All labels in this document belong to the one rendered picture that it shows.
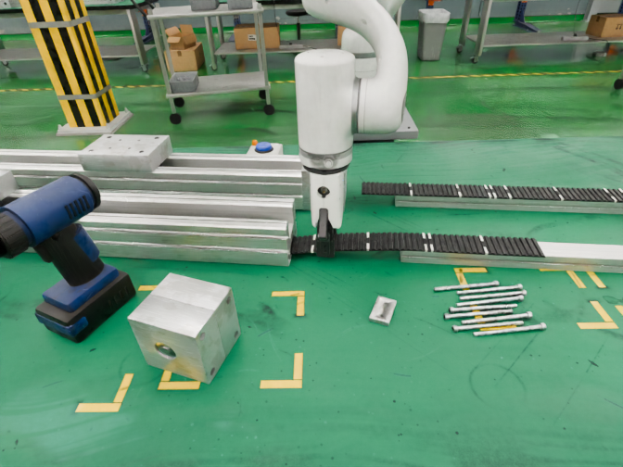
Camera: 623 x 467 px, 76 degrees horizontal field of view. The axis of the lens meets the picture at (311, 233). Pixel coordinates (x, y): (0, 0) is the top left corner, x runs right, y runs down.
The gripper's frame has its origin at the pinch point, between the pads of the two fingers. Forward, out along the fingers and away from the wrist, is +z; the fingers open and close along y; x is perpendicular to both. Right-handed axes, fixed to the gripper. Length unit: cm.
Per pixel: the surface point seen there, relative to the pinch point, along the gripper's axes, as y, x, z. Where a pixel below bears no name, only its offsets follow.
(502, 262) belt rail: -2.0, -30.6, 2.0
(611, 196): 18, -56, 0
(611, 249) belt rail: 0.6, -48.6, 0.1
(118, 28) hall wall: 723, 457, 67
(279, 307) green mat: -14.8, 6.3, 3.1
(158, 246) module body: -4.7, 30.3, -0.1
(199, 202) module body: 2.4, 24.1, -5.3
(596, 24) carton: 539, -294, 47
